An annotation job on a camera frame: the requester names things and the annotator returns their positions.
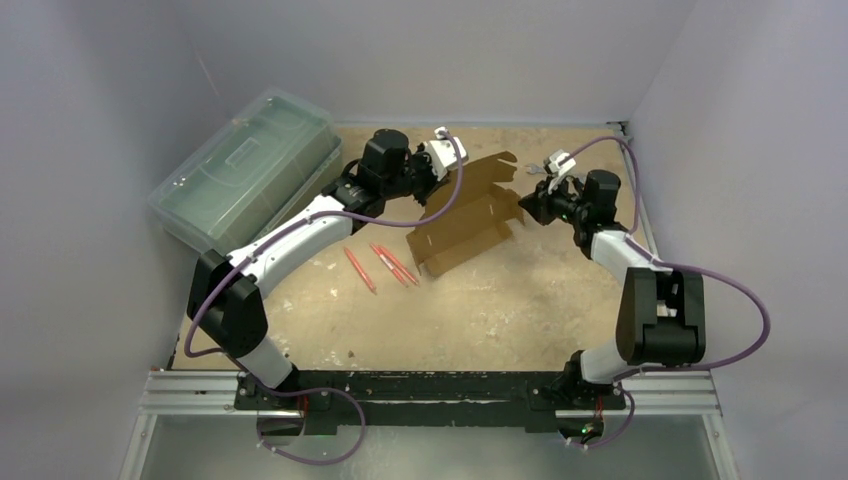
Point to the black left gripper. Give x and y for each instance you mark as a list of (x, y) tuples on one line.
[(421, 157)]

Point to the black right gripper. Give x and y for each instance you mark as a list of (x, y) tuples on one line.
[(539, 203)]

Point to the brown cardboard box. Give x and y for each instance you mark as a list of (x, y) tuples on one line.
[(476, 222)]

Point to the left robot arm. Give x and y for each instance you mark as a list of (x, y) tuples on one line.
[(226, 301)]

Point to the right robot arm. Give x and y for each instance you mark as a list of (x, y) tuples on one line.
[(661, 315)]

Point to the clear plastic storage box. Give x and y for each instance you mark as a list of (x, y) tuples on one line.
[(255, 173)]

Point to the silver wrench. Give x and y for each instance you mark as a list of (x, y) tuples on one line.
[(534, 169)]

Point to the red pen with label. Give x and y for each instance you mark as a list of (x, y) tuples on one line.
[(390, 265)]

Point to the pink pen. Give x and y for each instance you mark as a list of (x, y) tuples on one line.
[(360, 270)]

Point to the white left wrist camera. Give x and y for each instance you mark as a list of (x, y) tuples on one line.
[(446, 152)]

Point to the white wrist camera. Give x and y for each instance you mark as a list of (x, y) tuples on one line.
[(446, 152), (557, 166)]

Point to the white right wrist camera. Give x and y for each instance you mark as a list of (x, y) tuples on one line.
[(557, 166)]

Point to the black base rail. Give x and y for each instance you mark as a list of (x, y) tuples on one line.
[(325, 400)]

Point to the aluminium frame rail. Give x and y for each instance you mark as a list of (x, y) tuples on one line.
[(188, 428)]

